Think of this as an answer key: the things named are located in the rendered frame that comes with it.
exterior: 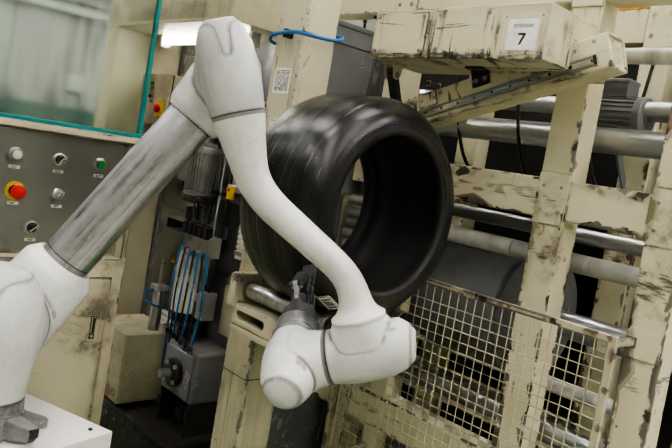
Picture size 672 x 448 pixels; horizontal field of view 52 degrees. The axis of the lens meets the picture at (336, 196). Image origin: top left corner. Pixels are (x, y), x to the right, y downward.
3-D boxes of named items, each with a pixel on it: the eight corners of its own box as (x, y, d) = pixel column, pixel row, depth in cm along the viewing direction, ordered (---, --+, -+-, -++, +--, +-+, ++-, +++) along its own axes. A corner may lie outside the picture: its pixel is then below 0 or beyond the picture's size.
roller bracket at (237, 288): (225, 305, 193) (231, 271, 193) (328, 302, 221) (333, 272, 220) (232, 308, 191) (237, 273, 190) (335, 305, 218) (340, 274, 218)
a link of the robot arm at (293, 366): (275, 369, 138) (339, 359, 136) (262, 424, 124) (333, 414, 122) (261, 324, 134) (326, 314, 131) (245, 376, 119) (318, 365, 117)
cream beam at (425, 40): (367, 57, 213) (375, 10, 213) (419, 74, 231) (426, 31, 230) (541, 59, 169) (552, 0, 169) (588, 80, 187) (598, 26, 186)
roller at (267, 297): (255, 280, 196) (258, 294, 197) (242, 285, 193) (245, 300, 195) (338, 314, 171) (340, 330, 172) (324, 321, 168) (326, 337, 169)
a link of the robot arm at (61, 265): (-62, 329, 124) (-22, 306, 146) (11, 384, 127) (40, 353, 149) (219, 18, 132) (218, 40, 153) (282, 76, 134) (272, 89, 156)
